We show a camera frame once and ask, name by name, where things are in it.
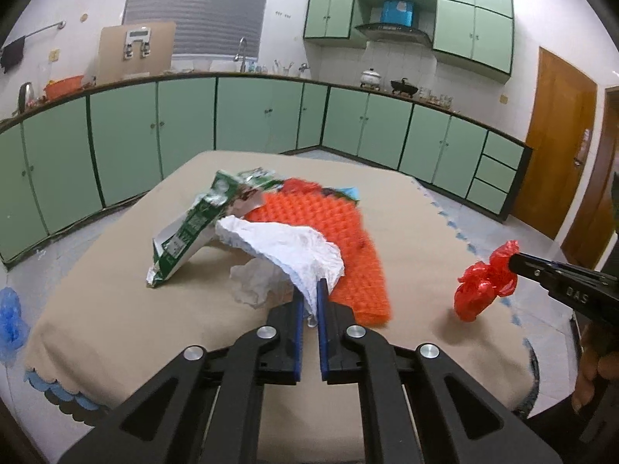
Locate glass jars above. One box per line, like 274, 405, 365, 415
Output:
418, 87, 455, 107

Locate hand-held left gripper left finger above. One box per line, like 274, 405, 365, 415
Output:
58, 295, 305, 464

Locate small red plastic wrapper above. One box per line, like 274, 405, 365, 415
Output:
280, 179, 322, 197

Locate blue packet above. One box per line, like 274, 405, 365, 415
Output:
321, 186, 361, 204

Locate blue box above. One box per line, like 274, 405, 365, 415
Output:
380, 0, 418, 27

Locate green wall cabinets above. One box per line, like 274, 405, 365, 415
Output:
303, 0, 514, 77

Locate dark cloth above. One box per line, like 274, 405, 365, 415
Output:
0, 37, 25, 73

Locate person's right hand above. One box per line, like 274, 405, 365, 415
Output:
572, 321, 619, 413

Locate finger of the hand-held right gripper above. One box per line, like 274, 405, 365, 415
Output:
508, 251, 564, 295

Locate white paper towel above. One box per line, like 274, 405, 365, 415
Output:
215, 217, 345, 316

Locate metal towel rail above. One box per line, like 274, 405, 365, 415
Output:
2, 20, 67, 51

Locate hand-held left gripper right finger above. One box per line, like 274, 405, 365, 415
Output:
316, 280, 564, 464

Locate green base cabinets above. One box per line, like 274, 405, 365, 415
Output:
0, 72, 534, 271

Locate beige tablecloth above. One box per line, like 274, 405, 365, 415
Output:
23, 151, 537, 464

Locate cardboard board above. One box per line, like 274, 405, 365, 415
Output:
97, 20, 177, 86

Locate open wooden door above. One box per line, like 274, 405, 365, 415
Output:
561, 86, 619, 271

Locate orange bumpy foam sheet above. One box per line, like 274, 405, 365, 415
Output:
242, 188, 392, 326

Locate orange basin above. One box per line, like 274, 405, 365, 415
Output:
43, 76, 86, 102

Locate clear plastic wrap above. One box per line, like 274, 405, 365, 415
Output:
229, 258, 297, 309

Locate range hood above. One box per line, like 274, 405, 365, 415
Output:
354, 22, 433, 49

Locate red plastic bag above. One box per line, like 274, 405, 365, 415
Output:
453, 240, 521, 322

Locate green and white carton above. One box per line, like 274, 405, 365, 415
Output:
146, 168, 285, 289

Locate blue plastic bag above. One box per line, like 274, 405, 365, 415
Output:
0, 287, 31, 364

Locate grey window blind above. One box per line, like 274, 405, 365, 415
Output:
122, 0, 275, 59

